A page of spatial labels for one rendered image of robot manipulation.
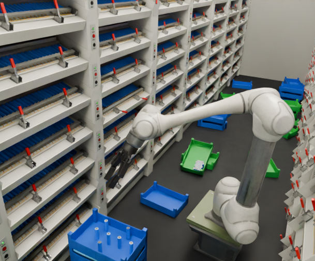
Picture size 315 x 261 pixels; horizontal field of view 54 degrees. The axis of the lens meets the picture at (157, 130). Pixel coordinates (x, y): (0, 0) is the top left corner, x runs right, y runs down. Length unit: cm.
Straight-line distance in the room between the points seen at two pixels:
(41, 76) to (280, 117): 99
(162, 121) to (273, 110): 46
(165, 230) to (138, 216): 22
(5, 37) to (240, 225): 130
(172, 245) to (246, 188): 73
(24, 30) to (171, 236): 149
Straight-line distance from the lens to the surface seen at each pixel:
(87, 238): 157
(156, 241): 210
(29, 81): 134
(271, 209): 251
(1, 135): 134
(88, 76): 164
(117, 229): 159
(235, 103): 149
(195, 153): 282
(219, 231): 188
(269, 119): 134
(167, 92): 278
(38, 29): 136
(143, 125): 125
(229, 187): 176
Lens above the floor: 151
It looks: 26 degrees down
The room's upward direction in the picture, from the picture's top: 2 degrees clockwise
